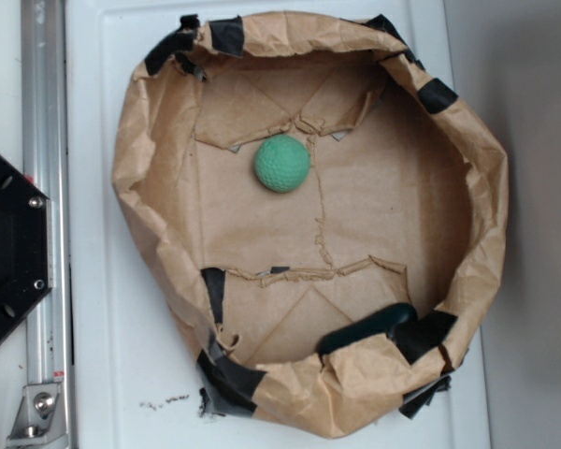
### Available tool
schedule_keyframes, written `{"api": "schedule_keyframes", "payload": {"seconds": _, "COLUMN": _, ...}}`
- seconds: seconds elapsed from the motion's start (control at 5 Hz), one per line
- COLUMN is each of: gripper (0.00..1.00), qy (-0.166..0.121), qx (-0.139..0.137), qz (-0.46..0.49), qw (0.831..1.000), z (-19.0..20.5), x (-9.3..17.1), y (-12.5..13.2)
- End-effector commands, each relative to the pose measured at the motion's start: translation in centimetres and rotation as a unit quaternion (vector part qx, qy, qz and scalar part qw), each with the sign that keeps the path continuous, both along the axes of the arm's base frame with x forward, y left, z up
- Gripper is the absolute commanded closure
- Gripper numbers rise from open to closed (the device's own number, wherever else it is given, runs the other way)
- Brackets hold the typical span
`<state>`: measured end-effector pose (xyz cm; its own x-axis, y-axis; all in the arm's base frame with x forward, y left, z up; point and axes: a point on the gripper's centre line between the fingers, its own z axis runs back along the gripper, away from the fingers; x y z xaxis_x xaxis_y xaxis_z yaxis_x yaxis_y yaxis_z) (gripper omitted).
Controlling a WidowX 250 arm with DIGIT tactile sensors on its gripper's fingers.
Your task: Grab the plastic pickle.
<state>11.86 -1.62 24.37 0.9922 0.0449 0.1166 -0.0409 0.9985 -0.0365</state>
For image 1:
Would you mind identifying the dark green plastic pickle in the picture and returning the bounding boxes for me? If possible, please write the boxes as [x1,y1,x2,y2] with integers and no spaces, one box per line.
[317,303,417,355]

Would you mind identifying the brown paper bag bin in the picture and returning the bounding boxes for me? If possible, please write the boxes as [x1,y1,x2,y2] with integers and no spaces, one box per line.
[112,12,509,438]

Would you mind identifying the black hexagonal robot base plate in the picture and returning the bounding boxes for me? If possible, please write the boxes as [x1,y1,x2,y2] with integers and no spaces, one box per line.
[0,154,51,345]

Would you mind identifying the metal corner bracket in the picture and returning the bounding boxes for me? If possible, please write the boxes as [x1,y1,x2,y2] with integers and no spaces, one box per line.
[6,383,70,448]

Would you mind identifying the green dimpled foam ball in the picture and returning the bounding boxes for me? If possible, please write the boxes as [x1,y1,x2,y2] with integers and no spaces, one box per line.
[253,135,310,193]

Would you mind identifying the aluminium extrusion rail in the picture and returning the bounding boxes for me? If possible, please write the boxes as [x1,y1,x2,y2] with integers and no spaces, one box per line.
[21,1,78,448]

